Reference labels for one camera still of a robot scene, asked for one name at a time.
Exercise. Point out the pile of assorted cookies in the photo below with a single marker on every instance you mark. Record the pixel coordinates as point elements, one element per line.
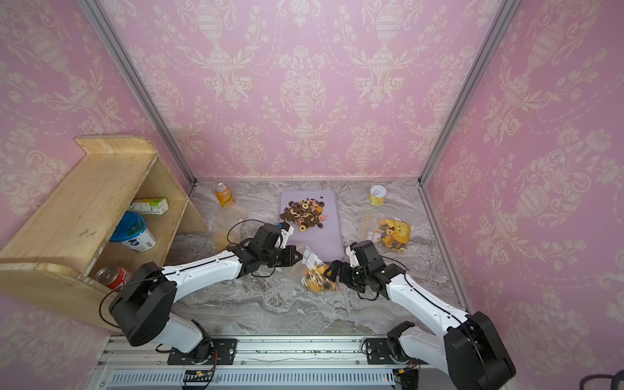
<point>306,213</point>

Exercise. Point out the blue lid white tub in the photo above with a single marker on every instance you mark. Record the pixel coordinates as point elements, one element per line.
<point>133,232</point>

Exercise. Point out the green white carton box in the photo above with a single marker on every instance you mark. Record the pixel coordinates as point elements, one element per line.
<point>149,206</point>

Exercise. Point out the ziploc bag with yellow chick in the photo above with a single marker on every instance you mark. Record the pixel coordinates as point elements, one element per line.
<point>309,272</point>

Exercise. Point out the aluminium frame post left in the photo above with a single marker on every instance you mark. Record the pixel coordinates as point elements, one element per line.
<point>97,16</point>

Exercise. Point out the wooden shelf unit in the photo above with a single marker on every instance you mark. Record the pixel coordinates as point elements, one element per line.
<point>52,260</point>

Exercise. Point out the lilac plastic tray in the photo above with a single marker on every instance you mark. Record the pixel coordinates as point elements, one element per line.
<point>326,242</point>

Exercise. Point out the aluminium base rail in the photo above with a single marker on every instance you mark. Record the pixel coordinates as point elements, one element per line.
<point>296,362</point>

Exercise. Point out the aluminium frame post right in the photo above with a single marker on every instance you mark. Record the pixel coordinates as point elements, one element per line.
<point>483,57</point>

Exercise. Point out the orange Schweppes soda can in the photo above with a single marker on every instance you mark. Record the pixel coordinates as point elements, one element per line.
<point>224,194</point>

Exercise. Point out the clear ziploc bag of cookies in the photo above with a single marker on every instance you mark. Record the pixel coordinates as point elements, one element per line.
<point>225,227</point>

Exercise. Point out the yellow tin can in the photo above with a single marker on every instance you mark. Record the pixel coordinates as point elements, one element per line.
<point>377,195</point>

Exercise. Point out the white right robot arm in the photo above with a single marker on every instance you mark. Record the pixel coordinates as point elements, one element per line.
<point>466,347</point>

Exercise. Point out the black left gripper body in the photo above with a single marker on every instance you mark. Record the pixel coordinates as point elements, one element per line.
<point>275,257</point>

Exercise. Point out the aluminium frame post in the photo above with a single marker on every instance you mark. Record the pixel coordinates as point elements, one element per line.
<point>97,16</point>
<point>483,57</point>

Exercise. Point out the red soda can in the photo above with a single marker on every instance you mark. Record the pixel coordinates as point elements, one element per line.
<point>113,276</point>

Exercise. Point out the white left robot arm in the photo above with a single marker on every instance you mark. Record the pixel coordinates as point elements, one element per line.
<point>142,309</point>

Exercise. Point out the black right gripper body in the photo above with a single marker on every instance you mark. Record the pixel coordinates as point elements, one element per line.
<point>360,278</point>

